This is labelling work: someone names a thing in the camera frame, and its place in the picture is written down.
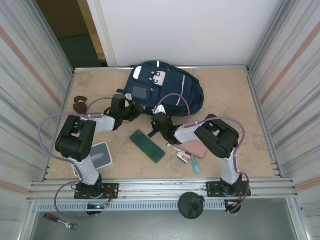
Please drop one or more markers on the blue and white marker pen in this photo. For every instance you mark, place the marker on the blue and white marker pen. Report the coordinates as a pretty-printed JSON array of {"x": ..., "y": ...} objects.
[{"x": 172, "y": 146}]

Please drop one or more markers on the green pencil case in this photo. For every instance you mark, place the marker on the green pencil case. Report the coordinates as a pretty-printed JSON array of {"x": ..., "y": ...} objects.
[{"x": 147, "y": 147}]

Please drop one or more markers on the navy blue backpack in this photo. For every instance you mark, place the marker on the navy blue backpack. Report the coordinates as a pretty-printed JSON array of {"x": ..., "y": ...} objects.
[{"x": 172, "y": 85}]

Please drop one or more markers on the white and pink stapler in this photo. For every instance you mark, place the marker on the white and pink stapler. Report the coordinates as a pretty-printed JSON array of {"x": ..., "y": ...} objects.
[{"x": 183, "y": 157}]

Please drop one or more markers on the pink pencil case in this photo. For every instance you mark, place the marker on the pink pencil case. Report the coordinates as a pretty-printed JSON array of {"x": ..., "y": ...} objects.
[{"x": 197, "y": 150}]

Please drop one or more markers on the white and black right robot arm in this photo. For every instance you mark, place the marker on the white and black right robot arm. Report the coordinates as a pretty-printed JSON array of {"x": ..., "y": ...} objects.
[{"x": 217, "y": 137}]

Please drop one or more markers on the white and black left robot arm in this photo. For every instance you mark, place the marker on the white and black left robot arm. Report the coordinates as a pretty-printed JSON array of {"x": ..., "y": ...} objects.
[{"x": 75, "y": 140}]

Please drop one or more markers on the brown plush charm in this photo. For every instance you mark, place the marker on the brown plush charm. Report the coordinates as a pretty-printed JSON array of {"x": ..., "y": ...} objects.
[{"x": 80, "y": 107}]

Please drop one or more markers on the white and grey tissue box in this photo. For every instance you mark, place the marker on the white and grey tissue box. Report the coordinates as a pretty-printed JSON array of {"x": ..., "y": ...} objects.
[{"x": 103, "y": 160}]

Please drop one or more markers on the small control board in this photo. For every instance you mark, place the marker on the small control board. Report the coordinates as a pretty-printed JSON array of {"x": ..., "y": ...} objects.
[
  {"x": 232, "y": 205},
  {"x": 97, "y": 207}
]

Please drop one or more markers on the aluminium table edge rail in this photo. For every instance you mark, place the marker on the aluminium table edge rail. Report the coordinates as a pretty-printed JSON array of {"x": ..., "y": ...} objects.
[{"x": 100, "y": 68}]

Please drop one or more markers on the aluminium mounting rail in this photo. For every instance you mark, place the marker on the aluminium mounting rail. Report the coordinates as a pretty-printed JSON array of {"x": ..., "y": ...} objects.
[{"x": 160, "y": 190}]

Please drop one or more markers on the white door frame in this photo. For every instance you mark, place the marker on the white door frame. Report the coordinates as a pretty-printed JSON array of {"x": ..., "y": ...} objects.
[{"x": 100, "y": 30}]

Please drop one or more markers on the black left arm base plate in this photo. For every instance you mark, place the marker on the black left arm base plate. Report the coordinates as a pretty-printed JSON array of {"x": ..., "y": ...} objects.
[{"x": 112, "y": 190}]

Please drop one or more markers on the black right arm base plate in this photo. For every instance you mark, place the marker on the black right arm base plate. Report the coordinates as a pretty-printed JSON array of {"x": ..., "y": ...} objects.
[{"x": 212, "y": 190}]

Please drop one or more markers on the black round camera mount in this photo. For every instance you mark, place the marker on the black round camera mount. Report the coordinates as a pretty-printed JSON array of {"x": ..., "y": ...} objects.
[{"x": 190, "y": 206}]

